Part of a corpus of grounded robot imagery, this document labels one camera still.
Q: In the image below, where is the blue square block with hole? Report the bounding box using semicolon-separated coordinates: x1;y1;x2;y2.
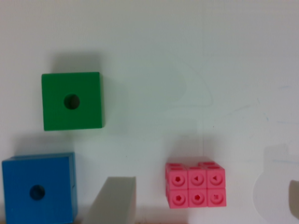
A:
2;152;78;224

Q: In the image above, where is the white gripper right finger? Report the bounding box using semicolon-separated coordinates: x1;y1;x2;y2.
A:
289;180;299;218

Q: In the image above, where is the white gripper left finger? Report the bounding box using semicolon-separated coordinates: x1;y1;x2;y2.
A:
82;177;136;224

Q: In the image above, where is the green square block with hole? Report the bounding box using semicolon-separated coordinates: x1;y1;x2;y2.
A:
41;72;104;131

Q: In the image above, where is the pink snap cube block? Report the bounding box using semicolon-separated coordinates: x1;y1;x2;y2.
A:
165;161;226;209

